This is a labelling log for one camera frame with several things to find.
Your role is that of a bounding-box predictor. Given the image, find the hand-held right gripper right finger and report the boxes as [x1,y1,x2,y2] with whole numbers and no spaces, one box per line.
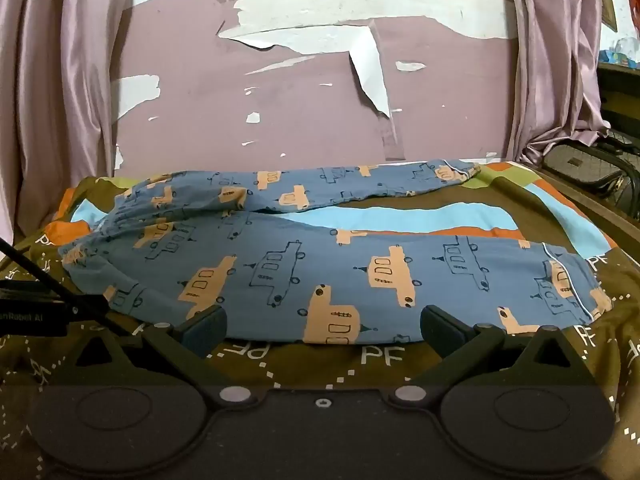
[420,304,597,408]

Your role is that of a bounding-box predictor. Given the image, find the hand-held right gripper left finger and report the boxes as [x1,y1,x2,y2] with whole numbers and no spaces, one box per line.
[60,304,257,407]

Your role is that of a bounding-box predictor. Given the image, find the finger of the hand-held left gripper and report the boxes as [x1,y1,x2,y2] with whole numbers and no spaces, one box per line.
[0,237,112,320]

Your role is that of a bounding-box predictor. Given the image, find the blue car print pants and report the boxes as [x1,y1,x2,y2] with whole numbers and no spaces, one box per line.
[57,158,615,346]

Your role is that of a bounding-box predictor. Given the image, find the brown printed bedsheet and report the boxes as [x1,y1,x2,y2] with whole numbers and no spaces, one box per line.
[0,160,640,480]

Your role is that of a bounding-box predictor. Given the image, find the pink satin curtain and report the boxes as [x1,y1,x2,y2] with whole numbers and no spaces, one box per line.
[505,0,613,165]
[0,0,133,256]

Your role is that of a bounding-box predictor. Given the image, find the grey quilted bag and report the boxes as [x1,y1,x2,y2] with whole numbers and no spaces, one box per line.
[542,127,635,196]

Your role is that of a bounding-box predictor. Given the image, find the dark wooden desk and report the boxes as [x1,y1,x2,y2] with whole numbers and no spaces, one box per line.
[597,57,640,133]

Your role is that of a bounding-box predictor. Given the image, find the wooden bed frame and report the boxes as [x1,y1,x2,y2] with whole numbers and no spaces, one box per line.
[542,167,640,261]

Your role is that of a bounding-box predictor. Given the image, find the framed wall picture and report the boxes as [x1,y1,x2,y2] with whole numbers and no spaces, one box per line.
[599,0,622,32]

